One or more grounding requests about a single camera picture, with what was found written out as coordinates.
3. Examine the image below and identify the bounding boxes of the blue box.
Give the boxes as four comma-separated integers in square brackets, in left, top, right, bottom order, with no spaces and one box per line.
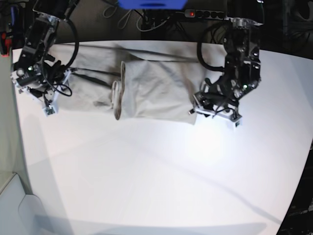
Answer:
[118,0,187,10]

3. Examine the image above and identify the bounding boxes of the beige t-shirt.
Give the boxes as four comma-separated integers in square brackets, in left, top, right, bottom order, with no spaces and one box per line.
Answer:
[58,41,220,124]

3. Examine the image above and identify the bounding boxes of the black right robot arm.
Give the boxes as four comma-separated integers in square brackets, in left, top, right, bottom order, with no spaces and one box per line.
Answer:
[11,0,79,96]

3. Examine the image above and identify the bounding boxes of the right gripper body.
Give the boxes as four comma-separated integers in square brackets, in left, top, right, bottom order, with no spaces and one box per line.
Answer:
[11,63,68,95]

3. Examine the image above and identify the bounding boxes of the black power strip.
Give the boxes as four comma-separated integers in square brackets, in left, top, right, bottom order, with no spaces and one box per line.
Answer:
[184,9,225,20]

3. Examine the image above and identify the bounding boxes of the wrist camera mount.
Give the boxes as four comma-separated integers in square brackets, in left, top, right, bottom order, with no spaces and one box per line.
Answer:
[188,92,243,129]
[14,68,77,116]

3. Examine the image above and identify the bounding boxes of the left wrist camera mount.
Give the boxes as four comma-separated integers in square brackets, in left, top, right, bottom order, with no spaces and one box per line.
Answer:
[188,92,243,129]

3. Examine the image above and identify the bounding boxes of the white cable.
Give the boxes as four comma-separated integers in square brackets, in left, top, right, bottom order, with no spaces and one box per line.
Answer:
[135,14,172,33]

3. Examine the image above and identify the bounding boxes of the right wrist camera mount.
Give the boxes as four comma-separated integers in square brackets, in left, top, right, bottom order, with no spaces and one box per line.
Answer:
[14,68,77,116]

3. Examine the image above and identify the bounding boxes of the red and black clamp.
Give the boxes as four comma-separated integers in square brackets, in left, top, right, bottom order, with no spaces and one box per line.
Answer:
[0,31,12,57]

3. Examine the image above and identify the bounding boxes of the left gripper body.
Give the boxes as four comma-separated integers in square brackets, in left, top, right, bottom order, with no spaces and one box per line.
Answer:
[193,78,259,115]

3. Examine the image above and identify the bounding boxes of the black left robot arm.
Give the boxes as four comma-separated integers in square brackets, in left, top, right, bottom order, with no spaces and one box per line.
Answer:
[190,0,265,118]

